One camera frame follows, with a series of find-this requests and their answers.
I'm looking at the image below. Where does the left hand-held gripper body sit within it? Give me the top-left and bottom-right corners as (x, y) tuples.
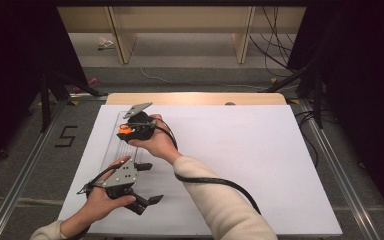
(101, 158), (139, 200)

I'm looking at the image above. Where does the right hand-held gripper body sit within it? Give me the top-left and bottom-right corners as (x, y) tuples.
(122, 101), (158, 143)

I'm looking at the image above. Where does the orange ball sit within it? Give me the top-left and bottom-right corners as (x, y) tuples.
(118, 124), (135, 136)

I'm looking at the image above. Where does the clear plastic tray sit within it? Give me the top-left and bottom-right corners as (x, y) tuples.
(100, 110), (148, 175)

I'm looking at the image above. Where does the person's right hand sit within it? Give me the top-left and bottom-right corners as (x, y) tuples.
(127, 113), (183, 166)

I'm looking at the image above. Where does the person's left hand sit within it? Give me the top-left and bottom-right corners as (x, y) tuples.
(79, 155), (138, 225)

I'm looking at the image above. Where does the pink object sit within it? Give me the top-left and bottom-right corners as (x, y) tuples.
(71, 77), (101, 94)

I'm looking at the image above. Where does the black metal stand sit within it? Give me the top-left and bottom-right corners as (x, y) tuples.
(260, 65), (325, 130)
(39, 70), (108, 134)

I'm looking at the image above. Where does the light wooden bench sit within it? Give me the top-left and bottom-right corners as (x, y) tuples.
(56, 5), (307, 65)

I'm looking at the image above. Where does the crumpled white paper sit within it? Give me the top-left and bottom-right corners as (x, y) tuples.
(97, 36), (115, 51)

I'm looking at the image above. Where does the white board sheet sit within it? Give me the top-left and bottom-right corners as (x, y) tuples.
(57, 104), (344, 237)

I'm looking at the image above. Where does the black curtain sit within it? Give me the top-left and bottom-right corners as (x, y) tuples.
(0, 0), (88, 171)
(286, 0), (384, 228)

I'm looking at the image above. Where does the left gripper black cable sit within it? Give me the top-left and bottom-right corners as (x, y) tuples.
(76, 163), (121, 197)

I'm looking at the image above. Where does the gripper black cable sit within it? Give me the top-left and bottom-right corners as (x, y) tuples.
(153, 117), (262, 216)
(76, 163), (121, 197)

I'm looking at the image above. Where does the white floor cable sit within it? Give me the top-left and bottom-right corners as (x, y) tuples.
(139, 67), (268, 91)

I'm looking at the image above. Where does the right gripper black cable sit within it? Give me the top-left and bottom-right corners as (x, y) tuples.
(153, 117), (262, 216)

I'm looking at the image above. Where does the aluminium rail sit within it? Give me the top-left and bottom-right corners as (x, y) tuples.
(299, 99), (382, 240)
(0, 99), (68, 240)

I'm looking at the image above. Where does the bundle of black cables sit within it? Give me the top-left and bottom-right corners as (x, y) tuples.
(248, 6), (298, 73)

